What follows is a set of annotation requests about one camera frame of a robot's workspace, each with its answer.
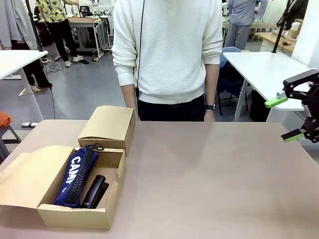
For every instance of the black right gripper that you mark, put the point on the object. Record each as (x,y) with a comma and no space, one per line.
(314,104)

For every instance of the small cardboard box with lid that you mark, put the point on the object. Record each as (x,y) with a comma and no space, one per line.
(109,124)

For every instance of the black stapler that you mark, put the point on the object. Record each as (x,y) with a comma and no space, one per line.
(96,189)

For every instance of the navy Campus pencil case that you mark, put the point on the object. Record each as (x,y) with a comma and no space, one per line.
(72,169)

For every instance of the person's right forearm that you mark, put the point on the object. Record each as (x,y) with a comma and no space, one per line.
(129,95)

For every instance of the person's left forearm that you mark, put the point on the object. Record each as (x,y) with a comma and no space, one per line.
(211,84)

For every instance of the large cardboard box with lid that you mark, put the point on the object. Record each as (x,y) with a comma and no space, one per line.
(30,174)

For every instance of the person's left hand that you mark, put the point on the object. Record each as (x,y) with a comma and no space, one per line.
(209,116)

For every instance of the black bag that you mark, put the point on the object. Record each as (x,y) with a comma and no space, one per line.
(259,107)

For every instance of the white table angled legs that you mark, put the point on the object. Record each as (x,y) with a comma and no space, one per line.
(261,69)

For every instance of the chair with blue jacket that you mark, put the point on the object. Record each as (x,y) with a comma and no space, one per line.
(228,74)

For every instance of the black wristwatch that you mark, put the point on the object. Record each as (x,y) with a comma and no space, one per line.
(210,107)

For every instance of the light wooden workbench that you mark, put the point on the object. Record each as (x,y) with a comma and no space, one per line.
(274,39)

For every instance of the black stand pole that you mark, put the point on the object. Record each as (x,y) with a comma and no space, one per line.
(280,30)

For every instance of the person in grey clothes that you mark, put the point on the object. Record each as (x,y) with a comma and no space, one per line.
(240,22)

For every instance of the person's dark trousers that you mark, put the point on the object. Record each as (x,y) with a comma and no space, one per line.
(172,110)

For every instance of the person white sweater torso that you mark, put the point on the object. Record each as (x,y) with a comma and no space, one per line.
(174,49)

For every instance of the wooden top background desk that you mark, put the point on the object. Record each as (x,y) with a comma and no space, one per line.
(84,21)

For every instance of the person in yellow shirt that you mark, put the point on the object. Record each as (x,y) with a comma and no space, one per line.
(58,30)

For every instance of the white power strip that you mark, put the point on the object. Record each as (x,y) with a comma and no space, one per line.
(30,124)

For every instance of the white table with leg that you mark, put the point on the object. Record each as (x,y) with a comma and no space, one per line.
(15,62)

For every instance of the grey stool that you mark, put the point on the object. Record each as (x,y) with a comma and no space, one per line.
(7,142)

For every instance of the orange cloth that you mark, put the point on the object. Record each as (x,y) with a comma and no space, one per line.
(4,119)

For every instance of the hanging grey coat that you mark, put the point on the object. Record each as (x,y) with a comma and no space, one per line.
(15,22)

